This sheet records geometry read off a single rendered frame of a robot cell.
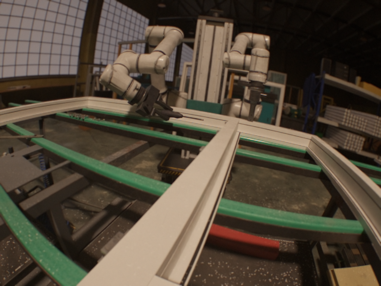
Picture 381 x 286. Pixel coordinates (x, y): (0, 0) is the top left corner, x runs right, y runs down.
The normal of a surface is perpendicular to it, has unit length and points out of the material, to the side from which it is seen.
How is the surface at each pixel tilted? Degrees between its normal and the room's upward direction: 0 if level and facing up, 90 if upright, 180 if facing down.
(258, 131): 90
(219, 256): 0
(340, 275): 0
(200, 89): 90
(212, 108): 90
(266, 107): 90
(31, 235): 0
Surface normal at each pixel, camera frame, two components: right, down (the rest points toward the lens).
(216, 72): -0.11, 0.30
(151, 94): 0.64, -0.06
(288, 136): -0.32, 0.25
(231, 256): 0.12, -0.94
